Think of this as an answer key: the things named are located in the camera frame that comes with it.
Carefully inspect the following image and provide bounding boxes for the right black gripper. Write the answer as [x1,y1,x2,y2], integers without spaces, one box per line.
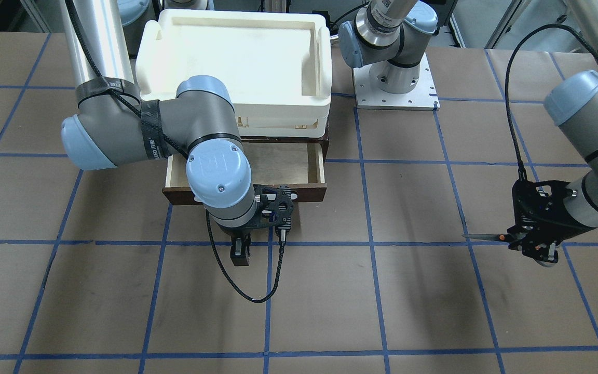
[216,219,258,266]

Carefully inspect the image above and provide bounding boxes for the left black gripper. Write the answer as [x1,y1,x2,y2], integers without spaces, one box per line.
[511,180,572,266]

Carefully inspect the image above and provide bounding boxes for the orange grey scissors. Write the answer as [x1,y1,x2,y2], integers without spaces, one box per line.
[462,233,518,244]

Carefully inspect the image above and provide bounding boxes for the wooden drawer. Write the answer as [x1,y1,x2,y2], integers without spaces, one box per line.
[163,143,327,205]

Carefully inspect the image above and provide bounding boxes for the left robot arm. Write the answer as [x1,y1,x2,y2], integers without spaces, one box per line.
[479,1,598,266]

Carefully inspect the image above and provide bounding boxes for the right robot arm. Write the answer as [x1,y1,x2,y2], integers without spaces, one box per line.
[60,1,258,266]

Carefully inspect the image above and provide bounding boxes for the dark wooden drawer cabinet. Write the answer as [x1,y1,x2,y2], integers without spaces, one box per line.
[240,121,330,156]

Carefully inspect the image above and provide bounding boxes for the white foam tray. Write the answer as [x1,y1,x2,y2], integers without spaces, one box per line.
[135,9,332,138]

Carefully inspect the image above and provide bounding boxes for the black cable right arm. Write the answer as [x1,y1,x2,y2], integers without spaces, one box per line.
[205,208,287,303]

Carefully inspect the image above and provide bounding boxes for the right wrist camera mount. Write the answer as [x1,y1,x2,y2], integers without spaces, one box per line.
[247,184,294,245]

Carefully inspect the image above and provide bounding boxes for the black braided cable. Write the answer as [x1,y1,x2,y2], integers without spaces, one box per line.
[505,23,598,182]

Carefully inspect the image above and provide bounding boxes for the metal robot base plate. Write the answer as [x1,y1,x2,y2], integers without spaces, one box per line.
[352,54,441,111]

